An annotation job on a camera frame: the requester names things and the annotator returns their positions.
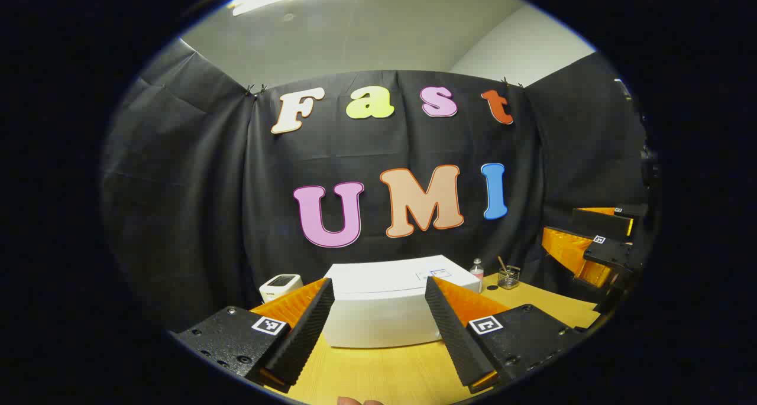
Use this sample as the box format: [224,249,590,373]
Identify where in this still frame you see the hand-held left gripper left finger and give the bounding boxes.
[170,277,336,394]

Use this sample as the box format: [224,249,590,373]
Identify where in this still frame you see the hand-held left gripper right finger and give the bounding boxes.
[424,276,592,394]

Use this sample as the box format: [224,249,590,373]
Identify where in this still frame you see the white microwave oven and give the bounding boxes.
[322,255,481,349]

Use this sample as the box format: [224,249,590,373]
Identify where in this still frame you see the white toaster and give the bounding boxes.
[259,274,303,304]

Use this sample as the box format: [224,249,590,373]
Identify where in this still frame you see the glass holder with sticks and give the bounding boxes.
[497,255,522,290]

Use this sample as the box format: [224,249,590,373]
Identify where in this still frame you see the black backdrop cloth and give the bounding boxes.
[101,38,654,335]

